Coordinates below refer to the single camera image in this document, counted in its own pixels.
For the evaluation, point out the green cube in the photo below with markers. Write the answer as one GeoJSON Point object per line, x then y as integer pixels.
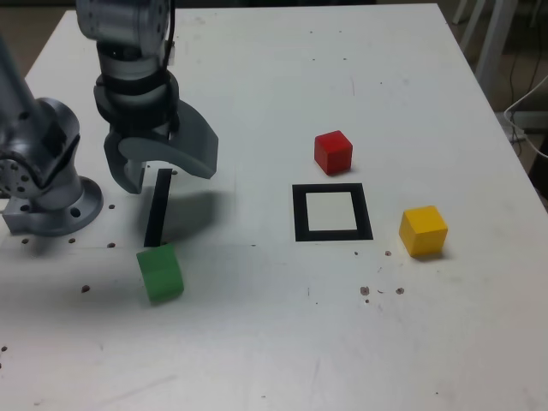
{"type": "Point", "coordinates": [160, 276]}

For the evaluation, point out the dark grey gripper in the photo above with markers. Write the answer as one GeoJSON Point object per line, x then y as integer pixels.
{"type": "Point", "coordinates": [145, 130]}

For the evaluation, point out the yellow cube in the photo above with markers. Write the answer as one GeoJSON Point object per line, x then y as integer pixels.
{"type": "Point", "coordinates": [424, 233]}

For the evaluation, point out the white furniture leg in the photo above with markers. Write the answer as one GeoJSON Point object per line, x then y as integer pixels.
{"type": "Point", "coordinates": [496, 38]}
{"type": "Point", "coordinates": [460, 10]}
{"type": "Point", "coordinates": [474, 25]}

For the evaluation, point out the red cube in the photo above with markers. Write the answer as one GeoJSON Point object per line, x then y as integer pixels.
{"type": "Point", "coordinates": [334, 154]}

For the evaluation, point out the black tape strip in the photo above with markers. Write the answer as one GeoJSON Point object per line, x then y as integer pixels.
{"type": "Point", "coordinates": [156, 214]}

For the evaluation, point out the black tape square outline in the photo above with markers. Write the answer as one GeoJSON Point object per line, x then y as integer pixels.
{"type": "Point", "coordinates": [299, 214]}

